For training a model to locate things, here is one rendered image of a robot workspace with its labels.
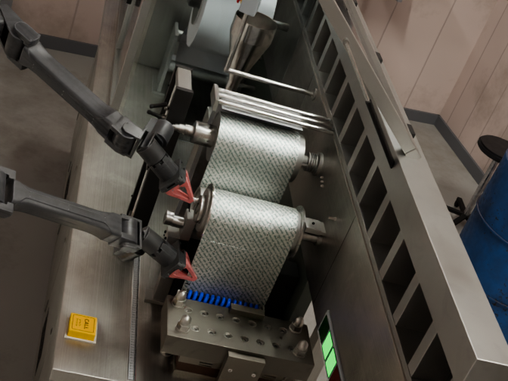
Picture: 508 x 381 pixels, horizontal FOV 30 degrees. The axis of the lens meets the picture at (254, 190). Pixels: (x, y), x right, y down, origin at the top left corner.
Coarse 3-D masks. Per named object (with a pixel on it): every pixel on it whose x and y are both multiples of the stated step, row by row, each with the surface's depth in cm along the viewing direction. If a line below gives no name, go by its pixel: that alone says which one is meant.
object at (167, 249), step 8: (160, 248) 245; (168, 248) 246; (176, 248) 250; (152, 256) 246; (160, 256) 245; (168, 256) 246; (176, 256) 247; (160, 264) 248; (168, 264) 247; (176, 264) 245; (168, 272) 246
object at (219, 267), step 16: (208, 256) 250; (224, 256) 250; (240, 256) 251; (256, 256) 251; (272, 256) 251; (208, 272) 253; (224, 272) 253; (240, 272) 254; (256, 272) 254; (272, 272) 254; (192, 288) 255; (208, 288) 256; (224, 288) 256; (240, 288) 257; (256, 288) 257; (256, 304) 260
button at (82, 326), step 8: (72, 320) 246; (80, 320) 247; (88, 320) 248; (96, 320) 249; (72, 328) 244; (80, 328) 245; (88, 328) 246; (72, 336) 244; (80, 336) 244; (88, 336) 245
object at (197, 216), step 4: (200, 196) 248; (204, 196) 249; (200, 200) 247; (204, 200) 247; (196, 204) 252; (200, 204) 246; (204, 204) 246; (196, 208) 251; (200, 208) 245; (204, 208) 246; (196, 212) 250; (200, 212) 245; (196, 216) 248; (200, 216) 246; (196, 220) 247; (200, 220) 247
